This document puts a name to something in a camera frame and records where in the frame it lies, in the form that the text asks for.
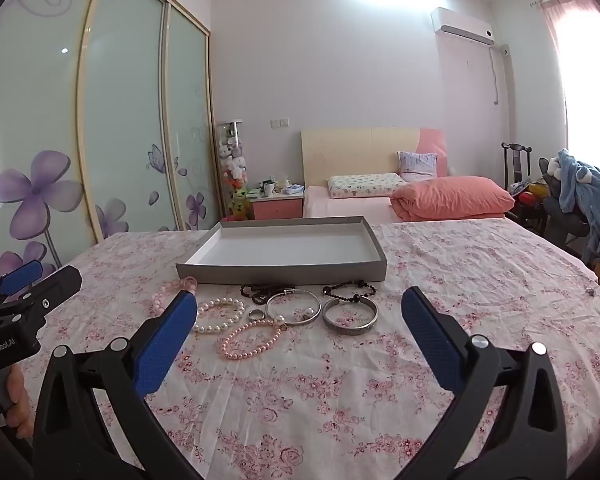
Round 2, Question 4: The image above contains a dark grey chair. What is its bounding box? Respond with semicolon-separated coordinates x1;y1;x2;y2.
539;157;598;256

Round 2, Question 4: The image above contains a black bead bracelet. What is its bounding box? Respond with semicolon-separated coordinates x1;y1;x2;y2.
322;281;377;306

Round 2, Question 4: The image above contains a dark wooden chair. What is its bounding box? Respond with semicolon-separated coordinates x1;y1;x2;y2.
501;142;551;231

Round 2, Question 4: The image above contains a thin silver bangle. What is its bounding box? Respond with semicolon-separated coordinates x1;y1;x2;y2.
266;287;323;327

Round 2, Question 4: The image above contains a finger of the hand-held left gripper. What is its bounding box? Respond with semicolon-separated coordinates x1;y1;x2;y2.
7;266;83;323
0;259;44;306

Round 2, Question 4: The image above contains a beige and pink headboard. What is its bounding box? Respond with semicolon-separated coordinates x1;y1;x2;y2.
300;127;450;188

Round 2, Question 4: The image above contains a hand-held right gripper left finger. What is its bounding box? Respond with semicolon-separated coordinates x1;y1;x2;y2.
32;290;203;480

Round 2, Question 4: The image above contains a blue fleece robe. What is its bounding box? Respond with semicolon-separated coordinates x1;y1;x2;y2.
550;149;600;266

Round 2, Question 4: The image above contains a flower-print sliding wardrobe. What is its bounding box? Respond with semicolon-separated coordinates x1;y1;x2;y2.
0;0;221;286

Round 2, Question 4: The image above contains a white pearl bracelet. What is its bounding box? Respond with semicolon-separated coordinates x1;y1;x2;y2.
192;297;247;335

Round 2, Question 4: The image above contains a plush toy display tube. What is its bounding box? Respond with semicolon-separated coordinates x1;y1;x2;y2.
215;119;253;221

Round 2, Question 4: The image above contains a pink bed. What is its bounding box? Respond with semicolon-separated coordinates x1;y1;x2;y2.
302;185;506;225

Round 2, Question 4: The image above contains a dark brown bead bracelet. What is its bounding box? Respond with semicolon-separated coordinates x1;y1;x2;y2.
240;282;293;306

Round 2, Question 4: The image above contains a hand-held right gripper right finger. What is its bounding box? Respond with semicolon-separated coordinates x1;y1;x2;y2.
401;286;568;480

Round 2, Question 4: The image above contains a wide silver cuff bangle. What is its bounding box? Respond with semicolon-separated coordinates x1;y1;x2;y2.
322;296;379;333

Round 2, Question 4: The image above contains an orange and brown bead bracelet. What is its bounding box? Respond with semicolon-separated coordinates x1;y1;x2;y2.
218;317;290;362

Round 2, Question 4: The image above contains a grey cardboard tray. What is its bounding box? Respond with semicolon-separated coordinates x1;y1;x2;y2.
175;216;387;285

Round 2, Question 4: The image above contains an air conditioner cable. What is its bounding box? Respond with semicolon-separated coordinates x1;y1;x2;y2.
487;45;499;107

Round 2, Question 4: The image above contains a white air conditioner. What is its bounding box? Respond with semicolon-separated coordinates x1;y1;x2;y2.
430;7;495;45

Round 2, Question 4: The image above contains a person's left hand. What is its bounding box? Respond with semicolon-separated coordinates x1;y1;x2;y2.
0;362;33;441

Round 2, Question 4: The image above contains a pink crystal bead bracelet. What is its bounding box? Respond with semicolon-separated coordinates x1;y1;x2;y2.
151;275;200;318

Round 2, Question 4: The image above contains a floral pillow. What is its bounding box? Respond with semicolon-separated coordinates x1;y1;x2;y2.
328;172;403;199

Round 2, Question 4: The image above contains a colourful toys pile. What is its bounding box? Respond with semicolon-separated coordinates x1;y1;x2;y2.
510;182;551;208

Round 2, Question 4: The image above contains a folded coral quilt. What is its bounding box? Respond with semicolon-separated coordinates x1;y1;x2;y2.
390;175;516;222

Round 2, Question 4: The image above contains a purple pillow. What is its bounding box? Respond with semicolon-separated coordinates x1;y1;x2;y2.
396;151;438;182

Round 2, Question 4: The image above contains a pink nightstand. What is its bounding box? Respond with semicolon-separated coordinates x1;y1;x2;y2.
247;187;306;221

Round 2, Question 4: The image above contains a pink curtain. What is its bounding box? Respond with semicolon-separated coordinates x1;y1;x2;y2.
540;0;600;186

